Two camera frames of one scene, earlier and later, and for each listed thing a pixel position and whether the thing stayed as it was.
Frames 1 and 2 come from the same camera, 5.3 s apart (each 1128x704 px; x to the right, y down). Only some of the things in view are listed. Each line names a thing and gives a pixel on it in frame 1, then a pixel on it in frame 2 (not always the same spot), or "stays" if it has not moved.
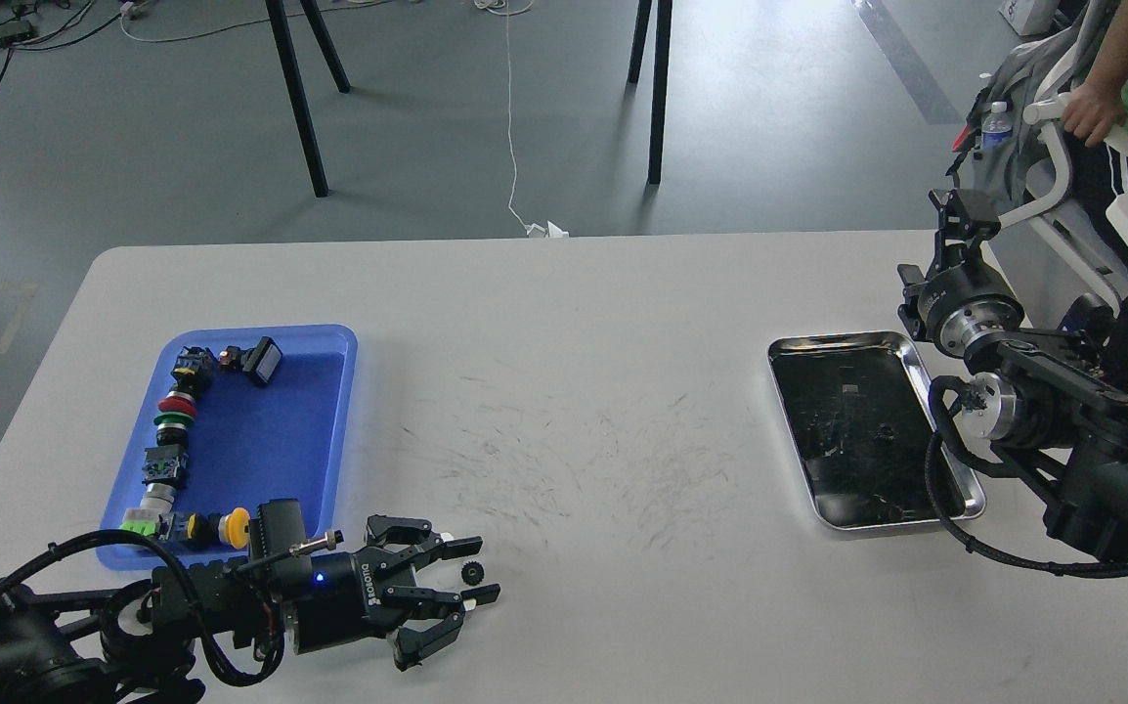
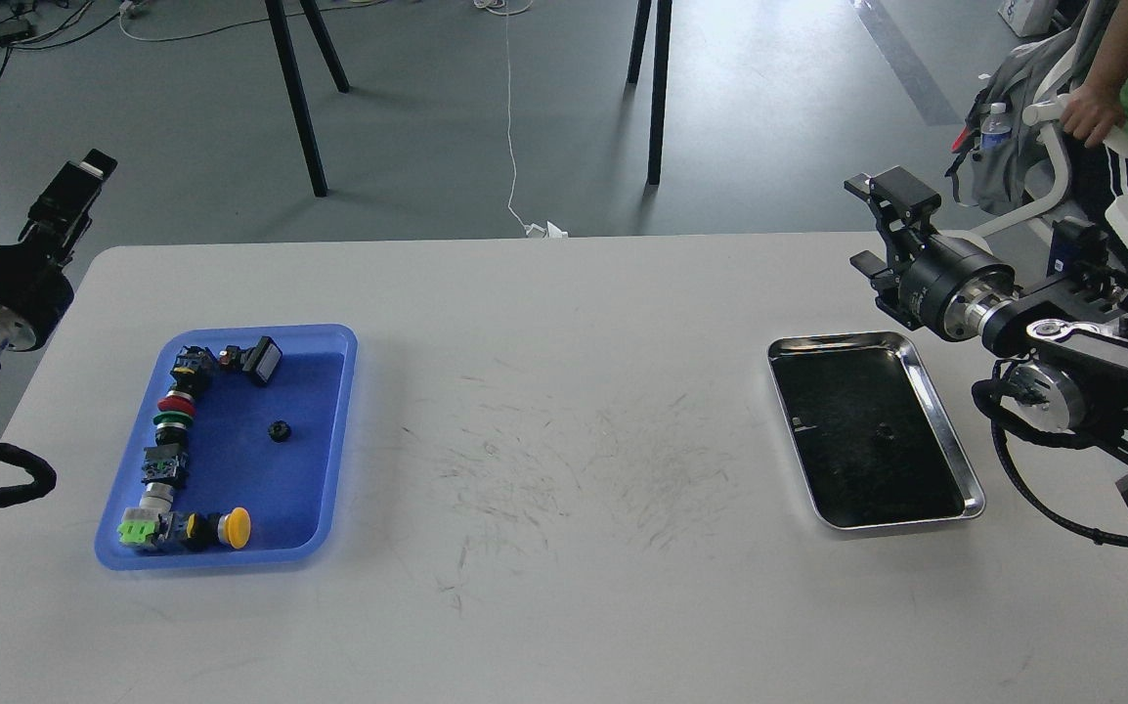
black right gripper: (958, 304) -> (944, 285)
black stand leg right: (663, 40) stays
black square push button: (262, 360) stays
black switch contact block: (163, 463) stays
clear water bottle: (997, 127) stays
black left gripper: (341, 597) -> (20, 288)
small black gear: (472, 573) -> (279, 431)
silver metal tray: (861, 412) stays
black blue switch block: (194, 370) stays
